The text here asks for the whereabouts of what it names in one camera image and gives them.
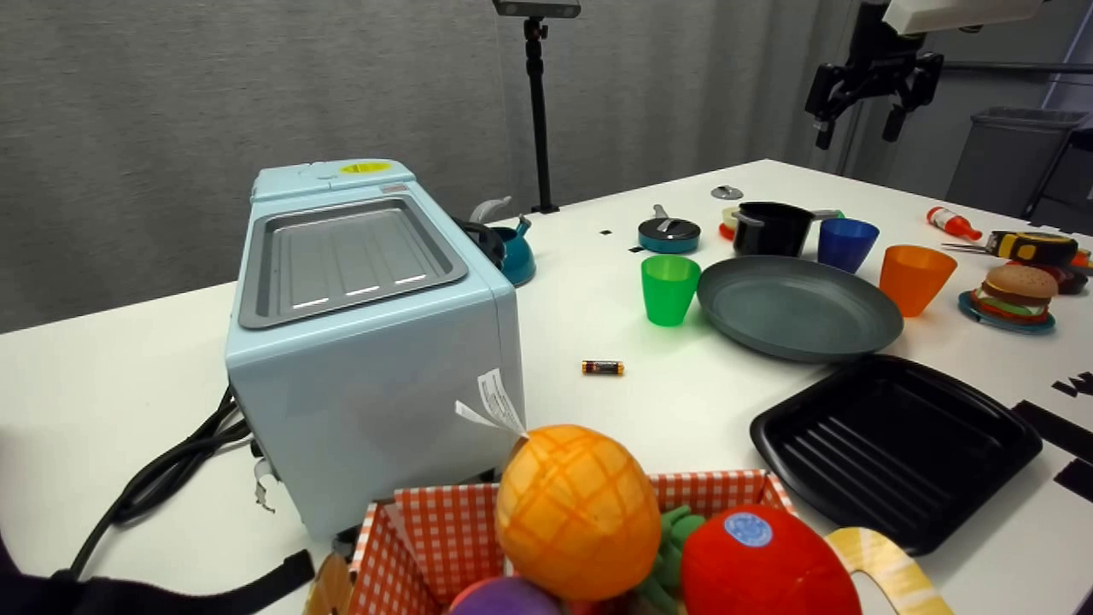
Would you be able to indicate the small dark frying pan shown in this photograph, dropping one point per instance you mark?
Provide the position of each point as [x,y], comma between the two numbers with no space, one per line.
[667,238]

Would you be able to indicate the orange plastic cup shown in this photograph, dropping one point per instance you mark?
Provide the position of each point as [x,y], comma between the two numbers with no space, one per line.
[914,281]

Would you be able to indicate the light blue toaster oven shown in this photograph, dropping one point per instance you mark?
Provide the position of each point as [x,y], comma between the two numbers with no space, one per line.
[362,388]

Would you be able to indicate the grey small disc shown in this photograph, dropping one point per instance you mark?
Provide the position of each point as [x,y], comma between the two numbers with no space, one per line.
[727,192]

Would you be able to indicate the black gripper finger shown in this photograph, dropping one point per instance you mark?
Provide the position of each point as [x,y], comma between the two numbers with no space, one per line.
[918,91]
[828,97]

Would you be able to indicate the green plastic cup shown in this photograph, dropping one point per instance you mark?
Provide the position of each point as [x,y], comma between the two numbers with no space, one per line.
[670,296]

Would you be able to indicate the red plush fruit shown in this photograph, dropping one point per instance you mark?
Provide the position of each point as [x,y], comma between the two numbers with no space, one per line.
[764,569]

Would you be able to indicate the red checkered fruit basket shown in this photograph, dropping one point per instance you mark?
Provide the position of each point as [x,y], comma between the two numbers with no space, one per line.
[431,534]

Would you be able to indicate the purple plush fruit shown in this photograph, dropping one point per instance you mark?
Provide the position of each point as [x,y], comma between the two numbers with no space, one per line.
[506,599]

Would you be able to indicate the black tripod stand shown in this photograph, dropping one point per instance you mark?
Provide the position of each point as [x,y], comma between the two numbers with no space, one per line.
[540,112]

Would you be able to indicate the red white toy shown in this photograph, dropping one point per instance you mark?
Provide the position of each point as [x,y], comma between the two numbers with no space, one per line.
[951,222]

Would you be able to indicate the black tape strip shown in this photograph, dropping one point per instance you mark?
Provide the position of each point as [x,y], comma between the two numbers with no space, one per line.
[1060,432]

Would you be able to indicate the teal small plate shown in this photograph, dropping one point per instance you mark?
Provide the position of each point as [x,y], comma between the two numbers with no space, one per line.
[978,311]

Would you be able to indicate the teal toy kettle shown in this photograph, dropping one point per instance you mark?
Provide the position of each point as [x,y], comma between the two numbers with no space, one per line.
[513,257]

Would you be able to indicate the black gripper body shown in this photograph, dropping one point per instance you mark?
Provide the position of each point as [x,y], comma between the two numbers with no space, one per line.
[881,37]

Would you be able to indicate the grey curtain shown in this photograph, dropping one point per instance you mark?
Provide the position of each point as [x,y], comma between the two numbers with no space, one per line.
[343,79]

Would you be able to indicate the grey trash bin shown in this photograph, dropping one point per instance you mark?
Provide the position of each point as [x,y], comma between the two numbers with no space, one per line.
[1010,158]

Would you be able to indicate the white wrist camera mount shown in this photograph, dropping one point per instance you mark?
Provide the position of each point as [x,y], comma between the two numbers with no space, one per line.
[957,13]

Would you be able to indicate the yellow tape roll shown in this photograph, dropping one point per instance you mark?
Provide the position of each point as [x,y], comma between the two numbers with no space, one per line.
[892,563]

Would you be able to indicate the toy burger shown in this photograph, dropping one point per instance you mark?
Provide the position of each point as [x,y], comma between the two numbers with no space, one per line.
[1012,292]

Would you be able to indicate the grey round plate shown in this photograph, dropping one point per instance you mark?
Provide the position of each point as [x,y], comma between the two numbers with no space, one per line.
[796,308]

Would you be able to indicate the green plush leaf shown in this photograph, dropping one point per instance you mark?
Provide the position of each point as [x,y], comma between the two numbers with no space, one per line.
[676,557]

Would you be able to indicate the black bag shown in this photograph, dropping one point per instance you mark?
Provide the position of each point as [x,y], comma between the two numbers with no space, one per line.
[115,592]

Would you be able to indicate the black ridged grill tray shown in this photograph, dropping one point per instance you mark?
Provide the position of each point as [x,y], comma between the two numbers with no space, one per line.
[892,447]

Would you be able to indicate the orange plush fruit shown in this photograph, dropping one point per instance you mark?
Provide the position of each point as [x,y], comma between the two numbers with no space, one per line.
[574,513]

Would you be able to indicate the dark blue plastic cup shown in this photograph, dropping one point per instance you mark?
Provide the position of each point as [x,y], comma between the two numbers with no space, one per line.
[850,243]

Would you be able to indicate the black yellow toy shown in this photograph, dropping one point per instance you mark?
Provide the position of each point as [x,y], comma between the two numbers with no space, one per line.
[1043,251]

